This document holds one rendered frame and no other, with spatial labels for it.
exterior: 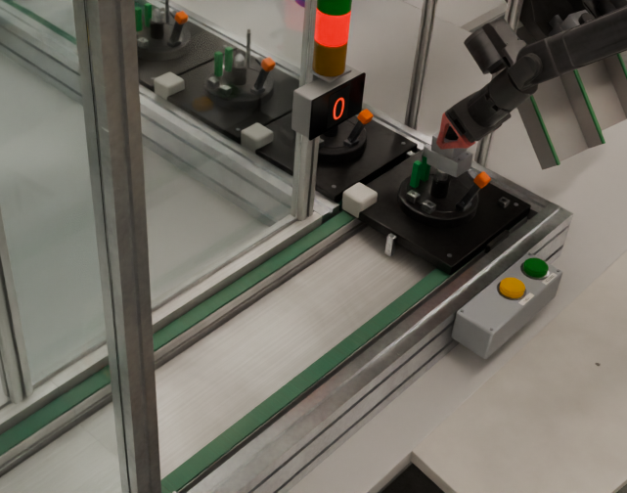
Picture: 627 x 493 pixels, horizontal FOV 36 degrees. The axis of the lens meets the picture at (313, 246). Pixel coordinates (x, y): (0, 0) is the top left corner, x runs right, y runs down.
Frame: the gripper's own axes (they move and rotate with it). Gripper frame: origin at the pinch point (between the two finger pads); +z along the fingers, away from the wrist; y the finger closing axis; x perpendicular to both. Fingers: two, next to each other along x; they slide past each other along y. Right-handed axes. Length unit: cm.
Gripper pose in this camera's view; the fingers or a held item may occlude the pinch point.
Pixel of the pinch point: (450, 138)
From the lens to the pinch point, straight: 165.8
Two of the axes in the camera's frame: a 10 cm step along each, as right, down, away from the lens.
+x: 5.8, 8.1, -0.6
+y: -6.8, 4.4, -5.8
